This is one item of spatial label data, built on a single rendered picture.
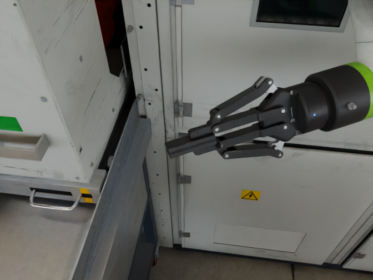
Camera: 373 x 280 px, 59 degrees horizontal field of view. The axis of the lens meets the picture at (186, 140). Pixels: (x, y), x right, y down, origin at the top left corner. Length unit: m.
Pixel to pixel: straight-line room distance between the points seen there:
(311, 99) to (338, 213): 0.78
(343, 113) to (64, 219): 0.58
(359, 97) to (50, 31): 0.45
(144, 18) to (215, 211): 0.75
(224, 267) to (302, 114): 1.18
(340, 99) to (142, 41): 0.44
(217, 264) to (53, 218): 0.97
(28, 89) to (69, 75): 0.07
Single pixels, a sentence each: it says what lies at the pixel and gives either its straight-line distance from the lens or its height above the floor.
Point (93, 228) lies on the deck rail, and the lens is 0.68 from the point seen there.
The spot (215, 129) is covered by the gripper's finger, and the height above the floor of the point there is 1.15.
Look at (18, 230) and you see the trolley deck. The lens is 0.79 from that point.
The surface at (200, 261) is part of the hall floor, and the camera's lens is 1.59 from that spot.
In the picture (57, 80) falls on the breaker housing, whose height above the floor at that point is 1.17.
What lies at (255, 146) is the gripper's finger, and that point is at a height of 1.10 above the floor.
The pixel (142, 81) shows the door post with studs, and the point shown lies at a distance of 0.84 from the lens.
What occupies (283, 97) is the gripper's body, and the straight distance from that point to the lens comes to 0.50.
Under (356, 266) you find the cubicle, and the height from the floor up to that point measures 0.09.
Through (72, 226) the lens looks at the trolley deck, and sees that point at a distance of 0.75.
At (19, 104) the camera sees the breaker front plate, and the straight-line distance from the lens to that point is 0.59.
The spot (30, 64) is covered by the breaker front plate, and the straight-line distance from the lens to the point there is 0.52.
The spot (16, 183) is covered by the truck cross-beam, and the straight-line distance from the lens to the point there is 0.77.
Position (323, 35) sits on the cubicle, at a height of 1.14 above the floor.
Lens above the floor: 1.48
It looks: 48 degrees down
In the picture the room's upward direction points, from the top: straight up
